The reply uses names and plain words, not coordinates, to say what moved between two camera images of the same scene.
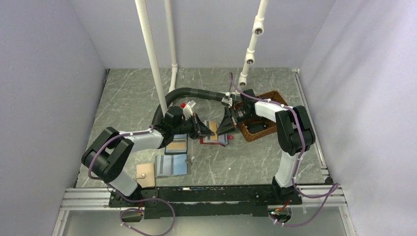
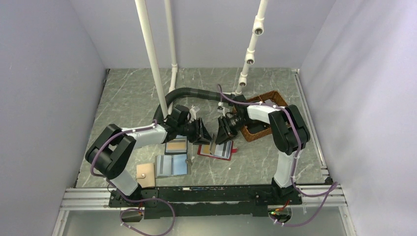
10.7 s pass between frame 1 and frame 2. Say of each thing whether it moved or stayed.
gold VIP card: moved
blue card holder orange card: stayed
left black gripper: stayed
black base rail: stayed
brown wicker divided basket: stayed
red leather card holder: moved
